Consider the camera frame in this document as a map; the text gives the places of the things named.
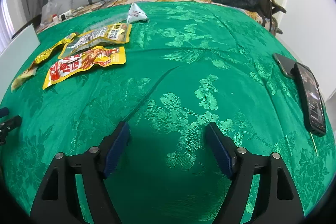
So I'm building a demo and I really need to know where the thin yellow thread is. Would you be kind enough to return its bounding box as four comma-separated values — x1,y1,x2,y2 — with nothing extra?
310,132,319,157

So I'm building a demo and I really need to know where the thin dark cable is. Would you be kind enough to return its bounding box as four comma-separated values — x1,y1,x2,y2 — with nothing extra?
98,0,121,8

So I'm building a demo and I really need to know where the white sheer curtain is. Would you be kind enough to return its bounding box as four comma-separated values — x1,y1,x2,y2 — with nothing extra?
0,0,16,56

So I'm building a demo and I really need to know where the long yellow snack strip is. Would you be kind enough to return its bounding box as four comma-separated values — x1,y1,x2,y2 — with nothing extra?
11,33,79,90

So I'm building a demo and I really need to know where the small white box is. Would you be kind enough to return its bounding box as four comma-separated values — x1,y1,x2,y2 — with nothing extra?
52,11,72,22

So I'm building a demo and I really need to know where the black smartphone with lit screen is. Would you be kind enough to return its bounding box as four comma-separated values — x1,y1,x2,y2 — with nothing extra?
293,62,327,137

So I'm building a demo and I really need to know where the clear plastic wrapper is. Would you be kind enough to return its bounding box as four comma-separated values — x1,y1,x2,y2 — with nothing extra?
84,13,130,30

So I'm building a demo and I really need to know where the red and yellow snack packet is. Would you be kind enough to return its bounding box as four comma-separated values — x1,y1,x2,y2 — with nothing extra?
42,46,126,90

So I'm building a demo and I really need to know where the clear plastic bag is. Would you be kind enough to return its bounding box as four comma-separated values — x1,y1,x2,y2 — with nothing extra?
41,0,62,22

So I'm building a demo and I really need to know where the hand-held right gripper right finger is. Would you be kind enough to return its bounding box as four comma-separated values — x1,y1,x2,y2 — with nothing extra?
205,122,305,224

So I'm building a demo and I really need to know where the white cardboard box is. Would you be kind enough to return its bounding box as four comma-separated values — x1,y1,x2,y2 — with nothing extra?
0,23,41,88

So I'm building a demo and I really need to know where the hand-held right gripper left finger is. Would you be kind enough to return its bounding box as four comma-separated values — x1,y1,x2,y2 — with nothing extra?
30,121,131,224

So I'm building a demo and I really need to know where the black strap bag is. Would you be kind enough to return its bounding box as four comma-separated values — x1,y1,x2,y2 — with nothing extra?
268,0,288,35

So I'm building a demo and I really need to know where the silver and yellow snack packet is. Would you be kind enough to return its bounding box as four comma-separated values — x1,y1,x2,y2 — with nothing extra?
58,23,132,59

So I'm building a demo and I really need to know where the white triangular snack packet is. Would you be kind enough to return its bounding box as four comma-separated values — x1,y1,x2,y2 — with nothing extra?
127,3,149,24

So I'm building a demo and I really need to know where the green patterned blanket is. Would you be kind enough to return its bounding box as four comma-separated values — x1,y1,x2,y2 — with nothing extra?
0,1,336,224

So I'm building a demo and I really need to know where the dark smartphone with brown edge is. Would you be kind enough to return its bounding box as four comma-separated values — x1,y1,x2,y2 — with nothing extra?
272,53,298,80

